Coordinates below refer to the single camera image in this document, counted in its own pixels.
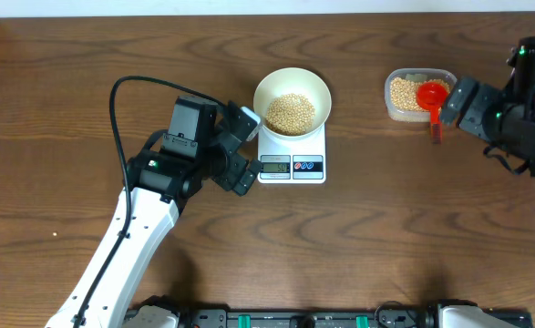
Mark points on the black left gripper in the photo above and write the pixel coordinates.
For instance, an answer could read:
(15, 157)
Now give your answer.
(227, 178)

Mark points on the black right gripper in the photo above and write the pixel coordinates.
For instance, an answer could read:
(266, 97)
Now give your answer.
(481, 97)

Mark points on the red plastic measuring scoop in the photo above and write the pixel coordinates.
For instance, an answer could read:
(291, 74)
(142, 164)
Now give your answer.
(431, 96)

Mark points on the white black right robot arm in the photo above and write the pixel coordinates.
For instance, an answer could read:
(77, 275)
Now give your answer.
(503, 118)

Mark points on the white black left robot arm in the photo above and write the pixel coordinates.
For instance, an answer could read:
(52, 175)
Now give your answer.
(201, 143)

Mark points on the white digital kitchen scale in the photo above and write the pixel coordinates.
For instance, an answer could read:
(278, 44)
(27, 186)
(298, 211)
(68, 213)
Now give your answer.
(292, 160)

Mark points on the soybeans in bowl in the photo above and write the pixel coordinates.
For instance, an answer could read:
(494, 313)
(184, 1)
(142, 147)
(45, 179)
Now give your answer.
(290, 115)

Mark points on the cream ceramic bowl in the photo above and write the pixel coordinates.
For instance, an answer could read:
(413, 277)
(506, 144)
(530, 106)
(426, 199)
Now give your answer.
(298, 81)

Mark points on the soybeans in container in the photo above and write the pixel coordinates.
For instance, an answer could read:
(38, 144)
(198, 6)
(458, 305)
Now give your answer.
(403, 92)

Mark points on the clear plastic container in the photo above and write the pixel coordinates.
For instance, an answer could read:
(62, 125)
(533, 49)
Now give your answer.
(417, 75)

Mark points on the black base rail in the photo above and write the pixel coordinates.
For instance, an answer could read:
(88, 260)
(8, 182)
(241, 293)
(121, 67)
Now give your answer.
(317, 319)

